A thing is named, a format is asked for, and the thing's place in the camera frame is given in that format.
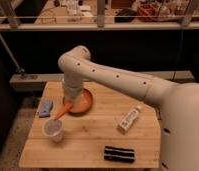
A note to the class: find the wooden table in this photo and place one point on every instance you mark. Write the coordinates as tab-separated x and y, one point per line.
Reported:
85	137

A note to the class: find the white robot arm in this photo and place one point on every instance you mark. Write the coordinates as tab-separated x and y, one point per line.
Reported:
178	104

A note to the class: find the black white striped cloth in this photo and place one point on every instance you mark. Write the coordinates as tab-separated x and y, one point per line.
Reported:
119	154

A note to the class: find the orange pepper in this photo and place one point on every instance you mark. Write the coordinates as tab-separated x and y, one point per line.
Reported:
62	111

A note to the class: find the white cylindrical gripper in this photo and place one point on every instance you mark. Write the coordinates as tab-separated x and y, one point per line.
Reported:
71	92

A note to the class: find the orange plate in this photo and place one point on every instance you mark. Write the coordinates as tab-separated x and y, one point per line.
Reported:
80	105

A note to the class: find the white bottle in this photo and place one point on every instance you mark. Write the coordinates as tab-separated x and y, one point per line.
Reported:
127	121

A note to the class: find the white ceramic cup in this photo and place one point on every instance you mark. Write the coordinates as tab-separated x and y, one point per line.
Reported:
53	129

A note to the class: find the blue sponge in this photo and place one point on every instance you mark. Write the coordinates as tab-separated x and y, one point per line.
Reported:
45	108

